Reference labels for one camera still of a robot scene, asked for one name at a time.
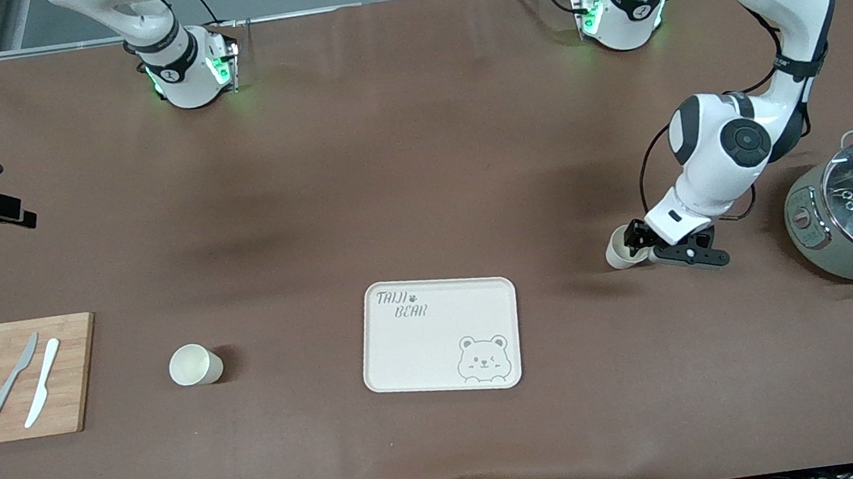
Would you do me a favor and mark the cream tray with bear print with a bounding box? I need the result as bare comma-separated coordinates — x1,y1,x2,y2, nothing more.
351,265,528,406

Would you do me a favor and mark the grey plastic knife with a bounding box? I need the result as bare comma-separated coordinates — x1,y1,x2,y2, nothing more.
0,332,48,418

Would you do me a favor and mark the white plastic knife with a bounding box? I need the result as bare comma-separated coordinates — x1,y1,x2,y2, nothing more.
14,337,70,430

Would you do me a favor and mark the wooden cutting board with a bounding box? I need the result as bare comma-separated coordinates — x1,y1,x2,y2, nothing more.
0,311,109,444

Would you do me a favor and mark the brown table cover sheet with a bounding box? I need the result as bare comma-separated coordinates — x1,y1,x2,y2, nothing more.
0,0,853,479

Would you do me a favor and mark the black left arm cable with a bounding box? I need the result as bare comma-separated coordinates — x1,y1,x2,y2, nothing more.
616,0,853,234

